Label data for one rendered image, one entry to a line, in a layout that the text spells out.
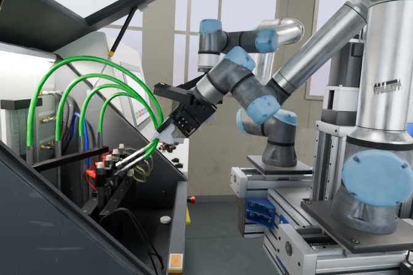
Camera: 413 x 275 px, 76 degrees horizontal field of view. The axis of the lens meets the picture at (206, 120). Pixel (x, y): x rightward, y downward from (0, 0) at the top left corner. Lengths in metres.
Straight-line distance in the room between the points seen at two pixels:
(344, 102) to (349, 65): 0.12
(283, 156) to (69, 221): 0.86
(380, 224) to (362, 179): 0.20
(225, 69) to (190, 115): 0.16
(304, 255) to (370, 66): 0.43
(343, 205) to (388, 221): 0.10
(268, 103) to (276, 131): 0.52
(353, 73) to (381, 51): 0.39
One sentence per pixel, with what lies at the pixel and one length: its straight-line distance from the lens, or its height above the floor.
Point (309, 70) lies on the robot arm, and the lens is 0.75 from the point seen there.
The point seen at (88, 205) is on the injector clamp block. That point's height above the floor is 0.98.
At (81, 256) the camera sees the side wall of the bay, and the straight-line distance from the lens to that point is 0.55.
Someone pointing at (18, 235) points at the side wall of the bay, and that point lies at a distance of 0.57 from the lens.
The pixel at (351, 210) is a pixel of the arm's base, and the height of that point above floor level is 1.08.
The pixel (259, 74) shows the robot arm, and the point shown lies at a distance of 1.24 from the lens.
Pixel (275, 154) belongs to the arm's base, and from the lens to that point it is 1.17.
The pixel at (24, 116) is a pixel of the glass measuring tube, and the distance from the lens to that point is 0.98.
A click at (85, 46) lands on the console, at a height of 1.49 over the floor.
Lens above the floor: 1.36
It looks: 8 degrees down
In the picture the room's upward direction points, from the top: 3 degrees clockwise
